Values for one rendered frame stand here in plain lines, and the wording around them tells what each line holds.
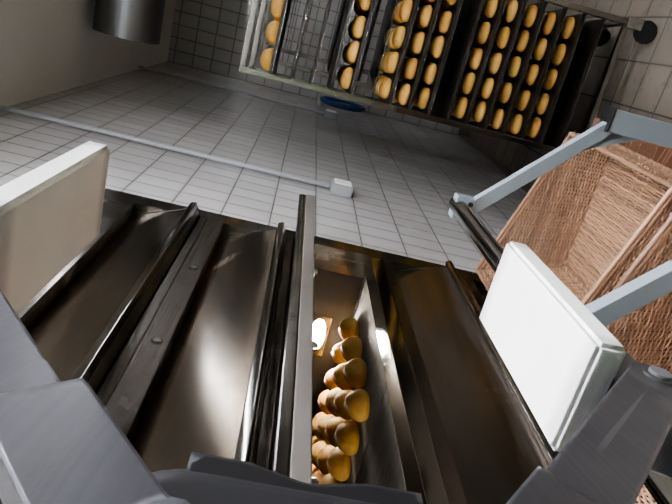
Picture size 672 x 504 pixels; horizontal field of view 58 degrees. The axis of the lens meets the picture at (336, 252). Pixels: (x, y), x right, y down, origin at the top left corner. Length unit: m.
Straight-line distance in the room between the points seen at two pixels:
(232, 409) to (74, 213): 0.85
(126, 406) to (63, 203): 0.86
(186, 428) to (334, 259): 0.97
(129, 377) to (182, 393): 0.09
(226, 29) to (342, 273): 3.65
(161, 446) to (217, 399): 0.13
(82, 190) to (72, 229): 0.01
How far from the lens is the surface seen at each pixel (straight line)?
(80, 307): 1.29
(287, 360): 0.92
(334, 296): 1.89
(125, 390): 1.05
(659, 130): 1.24
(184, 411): 1.04
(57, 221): 0.17
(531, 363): 0.17
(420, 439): 1.11
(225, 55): 5.27
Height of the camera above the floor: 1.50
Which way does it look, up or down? 7 degrees down
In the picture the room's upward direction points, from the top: 77 degrees counter-clockwise
